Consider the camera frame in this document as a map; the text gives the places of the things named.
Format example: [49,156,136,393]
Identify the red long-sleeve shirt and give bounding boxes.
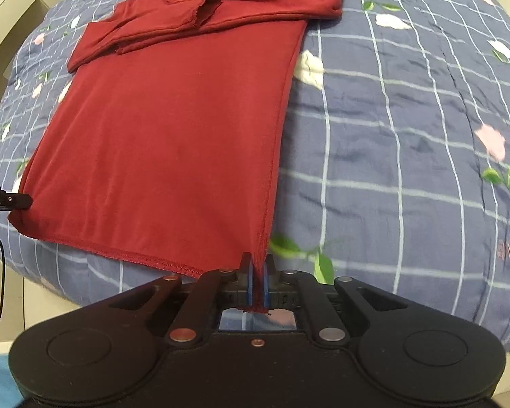
[8,0,345,311]

